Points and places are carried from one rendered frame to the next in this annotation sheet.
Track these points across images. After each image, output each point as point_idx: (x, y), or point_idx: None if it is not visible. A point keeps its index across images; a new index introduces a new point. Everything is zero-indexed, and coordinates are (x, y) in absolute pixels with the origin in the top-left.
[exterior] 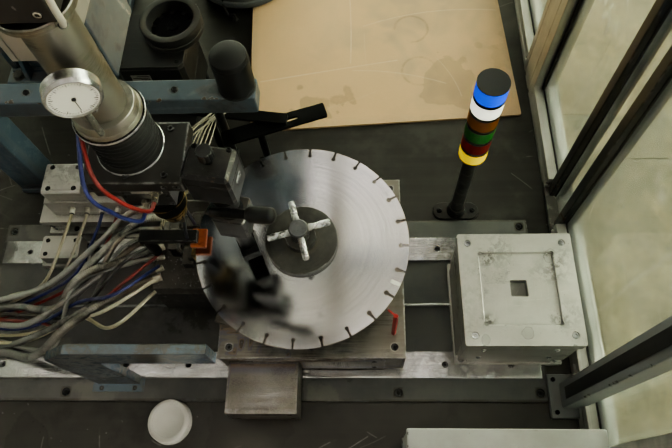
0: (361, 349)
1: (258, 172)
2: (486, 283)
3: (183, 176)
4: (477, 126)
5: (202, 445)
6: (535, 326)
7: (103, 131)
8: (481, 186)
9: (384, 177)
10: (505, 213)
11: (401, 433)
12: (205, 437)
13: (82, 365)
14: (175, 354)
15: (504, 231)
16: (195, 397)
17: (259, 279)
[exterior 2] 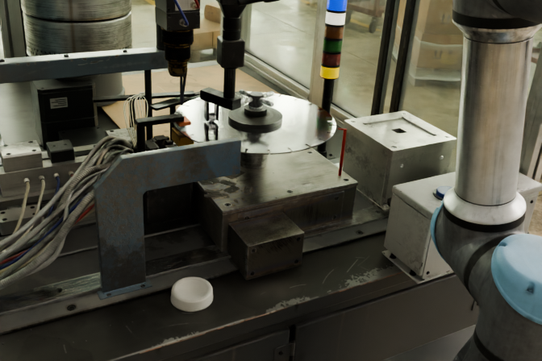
0: (325, 184)
1: (198, 102)
2: (379, 132)
3: None
4: (334, 33)
5: (231, 301)
6: (423, 138)
7: None
8: (327, 147)
9: None
10: None
11: (379, 251)
12: (230, 296)
13: (124, 202)
14: (218, 143)
15: None
16: (204, 275)
17: (240, 134)
